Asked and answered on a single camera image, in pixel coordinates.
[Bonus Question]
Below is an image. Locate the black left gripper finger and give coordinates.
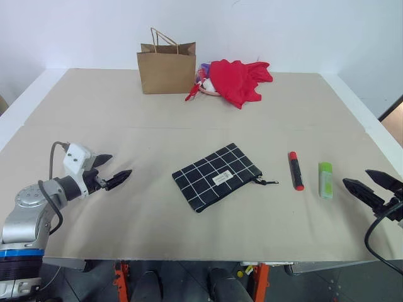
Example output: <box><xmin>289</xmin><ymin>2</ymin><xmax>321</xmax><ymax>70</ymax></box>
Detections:
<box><xmin>103</xmin><ymin>169</ymin><xmax>133</xmax><ymax>191</ymax></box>
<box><xmin>94</xmin><ymin>153</ymin><xmax>113</xmax><ymax>168</ymax></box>

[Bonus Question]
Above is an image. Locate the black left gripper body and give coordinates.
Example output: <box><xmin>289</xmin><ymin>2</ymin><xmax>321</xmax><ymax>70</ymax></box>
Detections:
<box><xmin>82</xmin><ymin>154</ymin><xmax>110</xmax><ymax>193</ymax></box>

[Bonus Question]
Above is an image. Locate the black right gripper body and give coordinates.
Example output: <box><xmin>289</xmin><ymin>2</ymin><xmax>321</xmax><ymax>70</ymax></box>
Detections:
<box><xmin>373</xmin><ymin>194</ymin><xmax>403</xmax><ymax>223</ymax></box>

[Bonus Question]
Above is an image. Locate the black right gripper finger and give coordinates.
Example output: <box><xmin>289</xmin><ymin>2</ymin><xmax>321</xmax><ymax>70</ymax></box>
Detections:
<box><xmin>342</xmin><ymin>177</ymin><xmax>387</xmax><ymax>216</ymax></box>
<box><xmin>365</xmin><ymin>169</ymin><xmax>403</xmax><ymax>202</ymax></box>

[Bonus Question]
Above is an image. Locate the black checked pencil pouch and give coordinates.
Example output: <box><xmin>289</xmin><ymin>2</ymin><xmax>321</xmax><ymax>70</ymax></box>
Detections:
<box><xmin>171</xmin><ymin>142</ymin><xmax>280</xmax><ymax>214</ymax></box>

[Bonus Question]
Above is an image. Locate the green eraser stick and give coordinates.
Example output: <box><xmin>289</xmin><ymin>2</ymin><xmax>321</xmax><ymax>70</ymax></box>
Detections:
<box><xmin>317</xmin><ymin>161</ymin><xmax>334</xmax><ymax>199</ymax></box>

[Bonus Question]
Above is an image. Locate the beige paper table cover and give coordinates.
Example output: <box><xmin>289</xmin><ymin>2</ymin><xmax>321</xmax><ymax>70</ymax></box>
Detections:
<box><xmin>23</xmin><ymin>67</ymin><xmax>383</xmax><ymax>130</ymax></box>
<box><xmin>0</xmin><ymin>125</ymin><xmax>403</xmax><ymax>262</ymax></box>

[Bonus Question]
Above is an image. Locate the red marker pen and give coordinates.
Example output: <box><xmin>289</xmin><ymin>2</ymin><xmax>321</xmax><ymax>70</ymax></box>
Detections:
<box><xmin>288</xmin><ymin>151</ymin><xmax>305</xmax><ymax>191</ymax></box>

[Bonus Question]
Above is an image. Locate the orange stand leg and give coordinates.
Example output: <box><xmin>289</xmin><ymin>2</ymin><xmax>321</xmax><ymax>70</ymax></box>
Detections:
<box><xmin>253</xmin><ymin>262</ymin><xmax>270</xmax><ymax>302</ymax></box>
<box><xmin>113</xmin><ymin>260</ymin><xmax>130</xmax><ymax>302</ymax></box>

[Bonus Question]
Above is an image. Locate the red ribbon clip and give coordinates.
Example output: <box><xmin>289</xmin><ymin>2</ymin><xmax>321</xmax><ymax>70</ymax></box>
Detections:
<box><xmin>184</xmin><ymin>82</ymin><xmax>202</xmax><ymax>102</ymax></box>

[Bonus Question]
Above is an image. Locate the dark rounded shape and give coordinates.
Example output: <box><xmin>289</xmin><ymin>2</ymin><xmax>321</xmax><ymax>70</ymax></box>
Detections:
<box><xmin>130</xmin><ymin>270</ymin><xmax>163</xmax><ymax>302</ymax></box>
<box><xmin>209</xmin><ymin>267</ymin><xmax>253</xmax><ymax>302</ymax></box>

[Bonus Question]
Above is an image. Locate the pink basket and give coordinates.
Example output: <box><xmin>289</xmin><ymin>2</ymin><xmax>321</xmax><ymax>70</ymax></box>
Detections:
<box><xmin>195</xmin><ymin>67</ymin><xmax>222</xmax><ymax>97</ymax></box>

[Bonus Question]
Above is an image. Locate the red cloth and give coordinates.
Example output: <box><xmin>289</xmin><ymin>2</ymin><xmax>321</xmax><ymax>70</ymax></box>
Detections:
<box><xmin>208</xmin><ymin>59</ymin><xmax>274</xmax><ymax>110</ymax></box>

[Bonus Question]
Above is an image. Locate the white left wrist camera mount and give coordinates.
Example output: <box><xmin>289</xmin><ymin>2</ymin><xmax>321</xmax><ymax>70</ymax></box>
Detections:
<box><xmin>62</xmin><ymin>143</ymin><xmax>98</xmax><ymax>196</ymax></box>

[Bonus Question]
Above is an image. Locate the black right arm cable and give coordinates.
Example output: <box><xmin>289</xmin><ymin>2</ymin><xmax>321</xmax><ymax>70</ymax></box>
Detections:
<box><xmin>364</xmin><ymin>201</ymin><xmax>403</xmax><ymax>274</ymax></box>

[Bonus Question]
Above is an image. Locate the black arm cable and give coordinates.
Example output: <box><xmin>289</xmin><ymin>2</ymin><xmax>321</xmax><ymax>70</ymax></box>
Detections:
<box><xmin>37</xmin><ymin>179</ymin><xmax>64</xmax><ymax>235</ymax></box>
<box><xmin>364</xmin><ymin>201</ymin><xmax>403</xmax><ymax>274</ymax></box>

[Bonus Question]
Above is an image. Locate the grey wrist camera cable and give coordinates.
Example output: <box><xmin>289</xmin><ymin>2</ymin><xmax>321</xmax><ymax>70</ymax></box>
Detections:
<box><xmin>49</xmin><ymin>141</ymin><xmax>69</xmax><ymax>181</ymax></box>

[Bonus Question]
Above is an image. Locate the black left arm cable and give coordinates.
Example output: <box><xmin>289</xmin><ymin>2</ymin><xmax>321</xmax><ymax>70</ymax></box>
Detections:
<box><xmin>37</xmin><ymin>179</ymin><xmax>64</xmax><ymax>235</ymax></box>

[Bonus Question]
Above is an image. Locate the brown board with dark frame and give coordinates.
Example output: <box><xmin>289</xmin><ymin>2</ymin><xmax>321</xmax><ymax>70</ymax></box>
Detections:
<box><xmin>378</xmin><ymin>99</ymin><xmax>403</xmax><ymax>152</ymax></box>

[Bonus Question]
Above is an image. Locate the grey metal table bracket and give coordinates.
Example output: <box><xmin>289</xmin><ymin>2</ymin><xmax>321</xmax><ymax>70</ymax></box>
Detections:
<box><xmin>285</xmin><ymin>260</ymin><xmax>380</xmax><ymax>275</ymax></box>
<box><xmin>42</xmin><ymin>257</ymin><xmax>94</xmax><ymax>273</ymax></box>

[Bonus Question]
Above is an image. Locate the brown paper bag with handles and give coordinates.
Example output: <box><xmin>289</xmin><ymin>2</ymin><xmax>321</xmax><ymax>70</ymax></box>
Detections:
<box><xmin>136</xmin><ymin>27</ymin><xmax>197</xmax><ymax>95</ymax></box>

